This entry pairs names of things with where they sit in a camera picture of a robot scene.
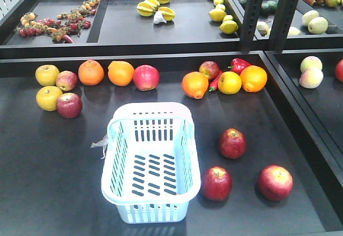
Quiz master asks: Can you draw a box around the red apple beside oranges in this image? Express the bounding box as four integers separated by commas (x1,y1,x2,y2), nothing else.
133,64,160,91

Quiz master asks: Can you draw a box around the yellow round fruit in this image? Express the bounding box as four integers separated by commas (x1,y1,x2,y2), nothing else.
218,71,242,95

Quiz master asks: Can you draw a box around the red apple front right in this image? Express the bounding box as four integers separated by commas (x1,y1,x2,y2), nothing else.
258,165,293,201

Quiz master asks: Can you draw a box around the dark red apple back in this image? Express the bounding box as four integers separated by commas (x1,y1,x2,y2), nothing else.
219,128,247,159

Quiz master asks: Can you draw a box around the white garlic bulb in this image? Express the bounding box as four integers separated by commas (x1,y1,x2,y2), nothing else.
153,11,167,25

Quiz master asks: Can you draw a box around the black upright post left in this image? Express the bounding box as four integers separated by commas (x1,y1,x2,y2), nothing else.
240,0,263,53

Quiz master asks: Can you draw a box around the left orange of pair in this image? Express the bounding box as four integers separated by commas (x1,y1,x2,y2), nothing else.
78,60,105,86

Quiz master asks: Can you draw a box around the orange by pepper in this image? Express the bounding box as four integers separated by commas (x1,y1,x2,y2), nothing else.
240,65,267,93

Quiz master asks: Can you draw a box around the cherry tomato vine pile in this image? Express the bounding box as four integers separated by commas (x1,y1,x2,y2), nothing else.
13,0,101,43

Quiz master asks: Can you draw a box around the small dark red apple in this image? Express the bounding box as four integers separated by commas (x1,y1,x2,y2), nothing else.
56,93,83,119

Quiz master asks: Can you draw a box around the pale green pear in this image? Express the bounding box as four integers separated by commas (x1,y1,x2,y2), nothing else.
302,10,320,27
308,17,329,34

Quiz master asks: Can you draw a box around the light blue plastic basket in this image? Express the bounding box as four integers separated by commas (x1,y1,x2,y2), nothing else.
101,102,201,224

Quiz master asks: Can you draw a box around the black upright post right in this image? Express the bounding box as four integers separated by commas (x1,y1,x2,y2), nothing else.
269,0,298,50

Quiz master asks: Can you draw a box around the red bell pepper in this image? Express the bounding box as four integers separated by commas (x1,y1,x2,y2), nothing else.
228,58,251,75

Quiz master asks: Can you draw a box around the red apple behind orange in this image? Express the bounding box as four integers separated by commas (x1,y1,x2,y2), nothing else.
199,61,221,80

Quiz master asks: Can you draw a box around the yellow apple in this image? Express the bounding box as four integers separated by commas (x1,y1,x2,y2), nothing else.
36,86,63,112
35,64,59,86

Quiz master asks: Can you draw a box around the orange of pair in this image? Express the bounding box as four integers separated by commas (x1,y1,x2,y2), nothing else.
78,60,105,86
108,61,135,86

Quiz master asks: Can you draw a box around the small red apple back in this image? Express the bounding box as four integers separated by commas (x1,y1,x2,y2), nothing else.
56,71,77,92

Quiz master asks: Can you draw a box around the yellow apple back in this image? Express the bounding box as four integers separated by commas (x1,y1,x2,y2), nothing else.
35,64,59,86

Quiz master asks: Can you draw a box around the dark red apple front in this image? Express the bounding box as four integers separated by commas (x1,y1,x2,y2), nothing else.
202,166,233,202

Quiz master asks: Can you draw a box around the yellow apple front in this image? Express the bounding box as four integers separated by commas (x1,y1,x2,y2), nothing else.
36,86,63,112

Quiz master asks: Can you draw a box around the red apple right tray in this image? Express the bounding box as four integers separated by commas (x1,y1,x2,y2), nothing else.
335,60,343,83

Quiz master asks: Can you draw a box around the red chili pepper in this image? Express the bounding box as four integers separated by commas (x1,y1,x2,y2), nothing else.
208,70,223,92

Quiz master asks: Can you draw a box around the black upright post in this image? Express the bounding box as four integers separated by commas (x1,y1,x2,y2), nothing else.
269,0,298,50
240,0,263,53

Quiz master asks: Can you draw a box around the right orange of pair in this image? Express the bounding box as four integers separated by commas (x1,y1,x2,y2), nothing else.
108,61,135,86

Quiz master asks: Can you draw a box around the lone orange centre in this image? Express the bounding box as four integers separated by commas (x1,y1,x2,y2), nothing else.
182,71,209,99

